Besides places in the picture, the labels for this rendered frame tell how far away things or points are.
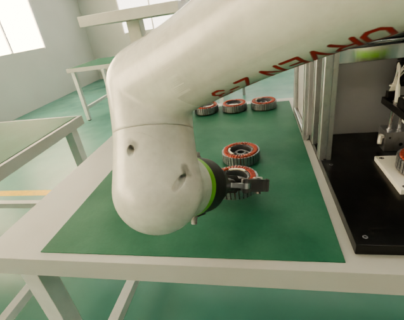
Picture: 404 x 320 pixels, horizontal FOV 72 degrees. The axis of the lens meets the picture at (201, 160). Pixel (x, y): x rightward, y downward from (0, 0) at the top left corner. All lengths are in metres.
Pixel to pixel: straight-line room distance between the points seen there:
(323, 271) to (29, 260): 0.58
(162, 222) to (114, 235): 0.37
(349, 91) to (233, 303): 0.99
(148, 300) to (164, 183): 1.23
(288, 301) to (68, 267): 1.00
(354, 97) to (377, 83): 0.06
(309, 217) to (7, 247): 0.68
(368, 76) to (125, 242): 0.77
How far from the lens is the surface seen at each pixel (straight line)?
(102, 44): 7.98
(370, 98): 0.96
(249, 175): 0.67
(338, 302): 1.45
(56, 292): 0.90
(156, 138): 0.31
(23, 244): 0.78
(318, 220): 0.63
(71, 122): 1.65
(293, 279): 0.56
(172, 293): 1.49
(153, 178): 0.30
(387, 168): 0.78
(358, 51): 0.75
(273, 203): 0.67
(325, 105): 0.75
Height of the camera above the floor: 1.15
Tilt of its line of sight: 27 degrees down
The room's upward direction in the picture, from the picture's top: 9 degrees counter-clockwise
